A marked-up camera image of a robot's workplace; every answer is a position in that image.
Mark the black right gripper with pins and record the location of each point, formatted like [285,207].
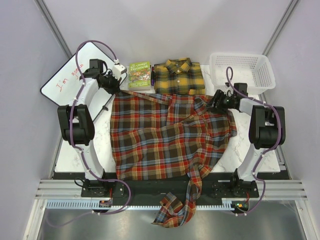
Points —
[219,95]

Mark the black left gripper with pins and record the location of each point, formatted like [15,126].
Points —
[115,89]

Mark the red brown plaid shirt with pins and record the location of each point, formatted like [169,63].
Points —
[163,136]

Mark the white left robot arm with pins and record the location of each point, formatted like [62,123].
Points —
[75,121]

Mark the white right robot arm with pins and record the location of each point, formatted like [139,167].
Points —
[267,129]

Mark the green treehouse book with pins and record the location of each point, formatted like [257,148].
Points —
[139,76]

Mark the folded yellow plaid shirt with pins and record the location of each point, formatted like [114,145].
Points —
[180,77]

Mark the white dry-erase board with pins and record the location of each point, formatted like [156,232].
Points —
[64,85]

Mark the white plastic basket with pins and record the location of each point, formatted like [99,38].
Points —
[253,69]

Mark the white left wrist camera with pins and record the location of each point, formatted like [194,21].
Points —
[118,70]

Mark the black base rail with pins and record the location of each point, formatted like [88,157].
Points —
[215,187]

